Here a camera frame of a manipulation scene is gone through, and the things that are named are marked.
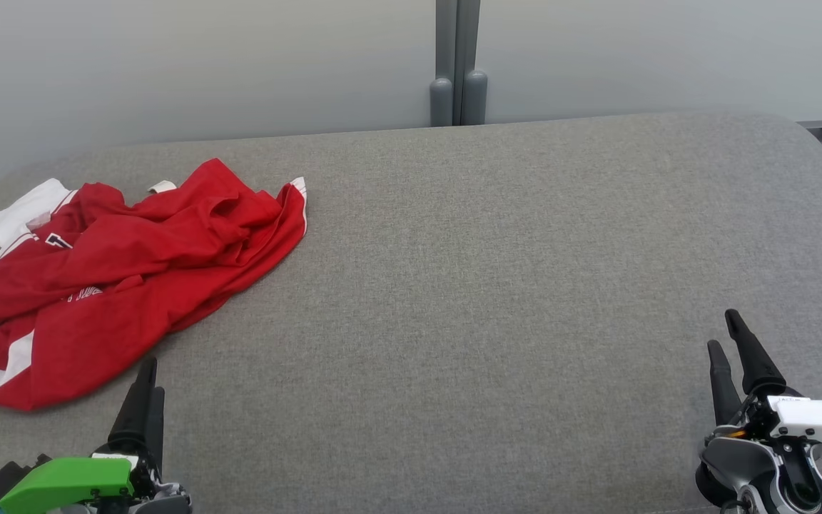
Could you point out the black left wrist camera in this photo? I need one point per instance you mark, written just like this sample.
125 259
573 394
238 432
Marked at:
11 477

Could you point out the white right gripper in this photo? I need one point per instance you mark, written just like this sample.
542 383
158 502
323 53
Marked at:
818 417

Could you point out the grey double partition post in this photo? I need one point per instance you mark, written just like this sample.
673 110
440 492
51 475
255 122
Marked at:
457 64

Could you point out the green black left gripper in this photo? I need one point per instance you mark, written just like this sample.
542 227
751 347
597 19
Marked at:
68 482

